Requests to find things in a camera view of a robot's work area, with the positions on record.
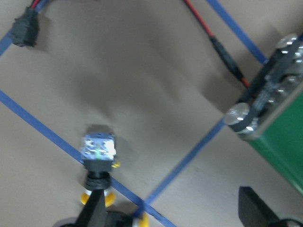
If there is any green conveyor belt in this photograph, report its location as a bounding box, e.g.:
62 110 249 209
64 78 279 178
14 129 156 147
223 34 303 192

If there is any red black power cable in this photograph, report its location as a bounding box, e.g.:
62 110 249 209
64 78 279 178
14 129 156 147
183 0 250 88

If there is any black inline connector plug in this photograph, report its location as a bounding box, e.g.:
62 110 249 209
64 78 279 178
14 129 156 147
10 7 39 47

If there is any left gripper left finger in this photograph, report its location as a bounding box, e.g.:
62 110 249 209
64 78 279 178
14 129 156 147
75 190 107 227

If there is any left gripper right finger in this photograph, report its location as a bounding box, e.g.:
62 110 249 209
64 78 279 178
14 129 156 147
238 186 279 227

